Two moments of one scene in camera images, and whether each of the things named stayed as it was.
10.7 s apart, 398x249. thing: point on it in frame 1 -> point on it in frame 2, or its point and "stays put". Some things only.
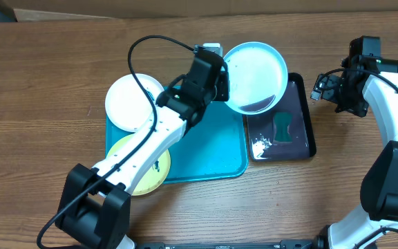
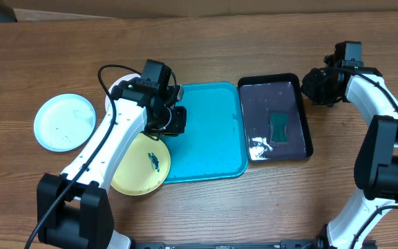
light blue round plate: [258, 78] -> [64, 122]
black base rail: [285, 244] stays put
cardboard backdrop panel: [52, 10] stays put
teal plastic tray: [213, 149] stays put
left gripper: [223, 91] -> [176, 126]
